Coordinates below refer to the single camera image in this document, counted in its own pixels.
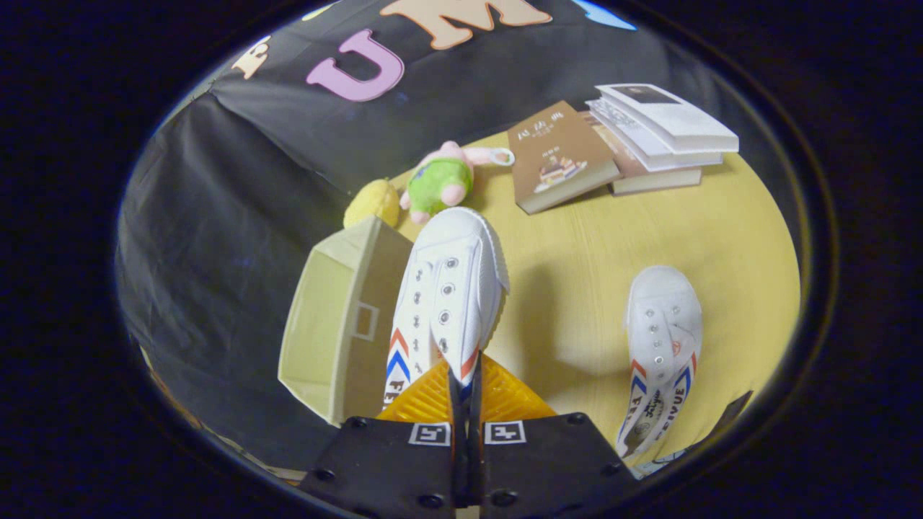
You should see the white book with dark photo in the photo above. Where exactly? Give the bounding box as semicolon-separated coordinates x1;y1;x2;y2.
594;83;741;154

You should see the brown cover book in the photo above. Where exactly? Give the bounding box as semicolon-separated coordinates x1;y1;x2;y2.
506;100;622;216

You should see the white patterned cover book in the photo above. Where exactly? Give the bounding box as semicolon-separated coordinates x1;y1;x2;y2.
585;97;724;173

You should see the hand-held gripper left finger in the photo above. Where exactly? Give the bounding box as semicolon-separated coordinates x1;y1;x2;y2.
299;359;469;519

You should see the yellow plush ball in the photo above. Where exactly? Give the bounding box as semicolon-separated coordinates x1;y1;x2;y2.
343;178;402;231

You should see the green and pink plush toy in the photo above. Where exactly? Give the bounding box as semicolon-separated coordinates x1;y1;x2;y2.
399;140;516;225

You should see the black backdrop cloth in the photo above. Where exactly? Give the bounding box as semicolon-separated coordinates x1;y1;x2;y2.
118;0;722;471

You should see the beige storage box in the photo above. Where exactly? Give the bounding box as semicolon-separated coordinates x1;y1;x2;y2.
278;216;416;427

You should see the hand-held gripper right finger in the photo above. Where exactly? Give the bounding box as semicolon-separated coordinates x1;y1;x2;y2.
467;353;640;519

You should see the white canvas shoe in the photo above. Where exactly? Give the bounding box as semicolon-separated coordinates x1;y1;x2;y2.
615;265;704;460
382;207;511;410

